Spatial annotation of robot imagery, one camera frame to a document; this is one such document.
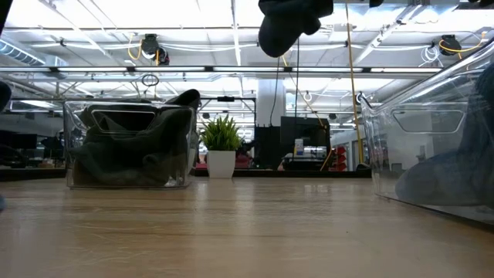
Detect black ceiling cable reel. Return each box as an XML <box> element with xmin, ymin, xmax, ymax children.
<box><xmin>139</xmin><ymin>33</ymin><xmax>171</xmax><ymax>67</ymax></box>
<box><xmin>438</xmin><ymin>34</ymin><xmax>461</xmax><ymax>57</ymax></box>

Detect blue denim cap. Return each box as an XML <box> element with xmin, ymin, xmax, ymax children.
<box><xmin>0</xmin><ymin>80</ymin><xmax>13</xmax><ymax>212</ymax></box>
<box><xmin>394</xmin><ymin>63</ymin><xmax>494</xmax><ymax>209</ymax></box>
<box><xmin>257</xmin><ymin>0</ymin><xmax>335</xmax><ymax>59</ymax></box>

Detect black aluminium table frame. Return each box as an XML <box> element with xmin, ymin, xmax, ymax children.
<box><xmin>0</xmin><ymin>166</ymin><xmax>374</xmax><ymax>182</ymax></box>

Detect black background rig frame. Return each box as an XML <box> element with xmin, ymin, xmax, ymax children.
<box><xmin>198</xmin><ymin>96</ymin><xmax>258</xmax><ymax>129</ymax></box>

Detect dark computer monitor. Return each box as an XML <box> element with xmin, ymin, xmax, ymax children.
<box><xmin>279</xmin><ymin>116</ymin><xmax>332</xmax><ymax>148</ymax></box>

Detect black hanging cable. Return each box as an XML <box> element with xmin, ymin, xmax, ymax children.
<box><xmin>269</xmin><ymin>36</ymin><xmax>301</xmax><ymax>128</ymax></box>

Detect black cabinet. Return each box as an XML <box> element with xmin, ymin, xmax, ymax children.
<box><xmin>254</xmin><ymin>124</ymin><xmax>283</xmax><ymax>171</ymax></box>

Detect artificial plant in white pot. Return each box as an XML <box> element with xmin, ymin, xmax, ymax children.
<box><xmin>200</xmin><ymin>114</ymin><xmax>245</xmax><ymax>180</ymax></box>

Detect clear plastic bin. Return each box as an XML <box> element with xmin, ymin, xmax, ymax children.
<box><xmin>63</xmin><ymin>98</ymin><xmax>200</xmax><ymax>191</ymax></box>
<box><xmin>357</xmin><ymin>37</ymin><xmax>494</xmax><ymax>227</ymax></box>

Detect grey-green corduroy cap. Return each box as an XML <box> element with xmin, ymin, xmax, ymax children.
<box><xmin>70</xmin><ymin>89</ymin><xmax>202</xmax><ymax>187</ymax></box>

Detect long ceiling light strip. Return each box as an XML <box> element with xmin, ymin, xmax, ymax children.
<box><xmin>0</xmin><ymin>66</ymin><xmax>443</xmax><ymax>75</ymax></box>

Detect yellow cable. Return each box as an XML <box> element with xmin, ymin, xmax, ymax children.
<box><xmin>319</xmin><ymin>0</ymin><xmax>367</xmax><ymax>172</ymax></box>

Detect red storage bins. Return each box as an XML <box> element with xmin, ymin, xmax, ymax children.
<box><xmin>334</xmin><ymin>145</ymin><xmax>349</xmax><ymax>173</ymax></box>

